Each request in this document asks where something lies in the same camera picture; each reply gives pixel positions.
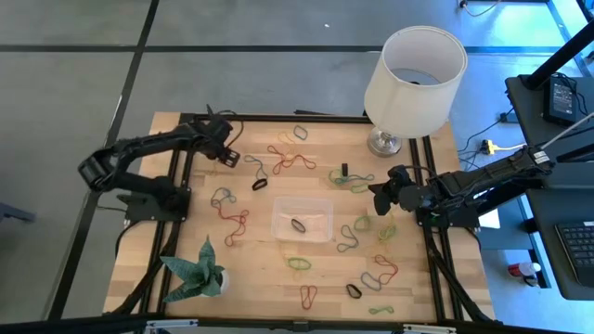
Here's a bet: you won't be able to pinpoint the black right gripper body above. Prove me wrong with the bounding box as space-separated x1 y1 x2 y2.
389 183 437 212

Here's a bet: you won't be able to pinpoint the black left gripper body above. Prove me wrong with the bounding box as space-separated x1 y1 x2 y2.
199 110 234 157

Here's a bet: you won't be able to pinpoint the blue rubber band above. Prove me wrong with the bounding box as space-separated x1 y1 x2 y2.
243 154 269 181
359 271 384 292

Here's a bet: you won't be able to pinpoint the teal rubber band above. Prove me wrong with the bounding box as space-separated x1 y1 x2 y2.
336 224 360 254
328 168 376 186

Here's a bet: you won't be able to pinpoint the grey-blue rubber band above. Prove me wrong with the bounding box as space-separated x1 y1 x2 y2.
210 186 238 209

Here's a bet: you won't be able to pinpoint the thin yellow rubber band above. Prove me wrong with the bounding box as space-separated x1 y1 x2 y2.
277 132 298 157

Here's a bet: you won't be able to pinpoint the wide green rubber band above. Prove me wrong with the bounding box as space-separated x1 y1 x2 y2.
286 256 313 272

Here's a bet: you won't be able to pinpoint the olive green rubber band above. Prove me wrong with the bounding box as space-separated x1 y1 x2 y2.
377 222 399 243

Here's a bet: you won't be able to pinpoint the clear plastic bin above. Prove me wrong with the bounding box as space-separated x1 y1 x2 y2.
270 196 334 244

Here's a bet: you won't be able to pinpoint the white paper sheet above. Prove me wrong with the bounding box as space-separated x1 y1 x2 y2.
477 208 501 230

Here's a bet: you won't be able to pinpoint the yellow power strip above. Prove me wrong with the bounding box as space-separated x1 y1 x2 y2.
480 138 525 156

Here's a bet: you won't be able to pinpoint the white shade table lamp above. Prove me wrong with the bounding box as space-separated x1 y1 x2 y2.
363 25 469 159

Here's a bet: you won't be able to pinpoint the green plant in white pot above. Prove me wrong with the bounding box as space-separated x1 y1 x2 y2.
160 235 231 303

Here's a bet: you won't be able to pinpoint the red and white can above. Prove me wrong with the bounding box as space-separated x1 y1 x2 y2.
508 262 543 279

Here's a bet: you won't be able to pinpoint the black desk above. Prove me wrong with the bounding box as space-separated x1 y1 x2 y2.
504 73 594 302

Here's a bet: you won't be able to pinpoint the black keyboard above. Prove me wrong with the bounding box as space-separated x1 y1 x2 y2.
554 221 594 288

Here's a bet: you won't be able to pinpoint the black power adapter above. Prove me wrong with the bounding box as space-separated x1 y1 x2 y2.
542 76 580 125

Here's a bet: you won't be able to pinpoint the black pole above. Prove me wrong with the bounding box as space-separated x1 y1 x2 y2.
522 20 594 91

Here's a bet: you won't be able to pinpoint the grey furniture foot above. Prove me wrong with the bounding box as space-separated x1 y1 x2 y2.
0 202 36 224

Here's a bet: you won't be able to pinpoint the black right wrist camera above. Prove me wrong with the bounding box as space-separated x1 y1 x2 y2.
388 164 412 186

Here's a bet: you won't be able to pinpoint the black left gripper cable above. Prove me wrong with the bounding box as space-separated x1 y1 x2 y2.
217 109 246 149

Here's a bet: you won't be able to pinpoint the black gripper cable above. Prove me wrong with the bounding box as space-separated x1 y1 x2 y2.
217 109 246 149
402 162 440 186

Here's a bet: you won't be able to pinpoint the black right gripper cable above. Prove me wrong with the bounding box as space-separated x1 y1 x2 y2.
402 162 440 186

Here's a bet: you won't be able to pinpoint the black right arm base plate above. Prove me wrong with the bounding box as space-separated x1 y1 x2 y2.
420 206 482 229

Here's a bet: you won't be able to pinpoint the dark floor cables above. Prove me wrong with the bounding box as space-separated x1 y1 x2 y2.
457 107 516 172

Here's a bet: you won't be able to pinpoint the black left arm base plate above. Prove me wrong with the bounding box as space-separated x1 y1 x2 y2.
116 187 191 223

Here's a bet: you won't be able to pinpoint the white cable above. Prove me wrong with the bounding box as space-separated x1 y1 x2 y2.
540 110 594 149

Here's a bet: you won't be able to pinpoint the thin floor cable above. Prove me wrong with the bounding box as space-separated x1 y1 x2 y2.
458 0 503 19

